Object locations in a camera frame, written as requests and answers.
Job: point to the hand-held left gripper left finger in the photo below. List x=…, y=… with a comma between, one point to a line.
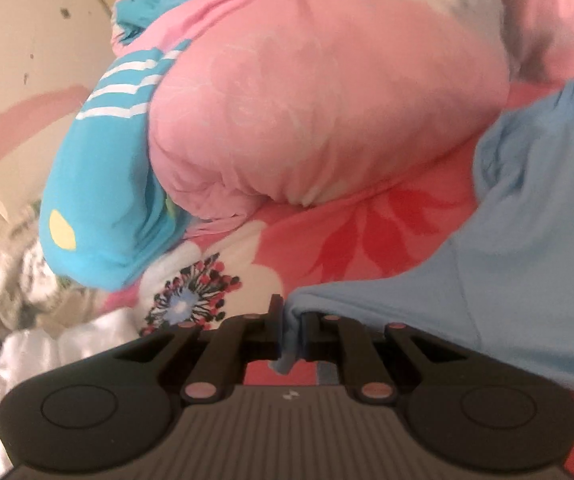
x=278, y=332

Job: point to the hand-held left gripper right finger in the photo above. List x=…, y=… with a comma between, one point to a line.
x=310, y=335

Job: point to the light blue t-shirt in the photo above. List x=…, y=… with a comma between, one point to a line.
x=517, y=260

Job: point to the pink floral bed sheet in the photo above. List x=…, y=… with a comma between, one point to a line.
x=367, y=230

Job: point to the pink grey floral quilt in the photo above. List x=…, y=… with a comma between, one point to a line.
x=317, y=110

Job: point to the turquoise striped quilt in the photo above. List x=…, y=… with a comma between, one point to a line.
x=97, y=185

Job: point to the white cloth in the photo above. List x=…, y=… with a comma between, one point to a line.
x=42, y=355

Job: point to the grey white fluffy blanket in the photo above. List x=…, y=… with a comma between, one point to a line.
x=12, y=280

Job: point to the cream pink headboard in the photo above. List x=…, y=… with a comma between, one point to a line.
x=7, y=125

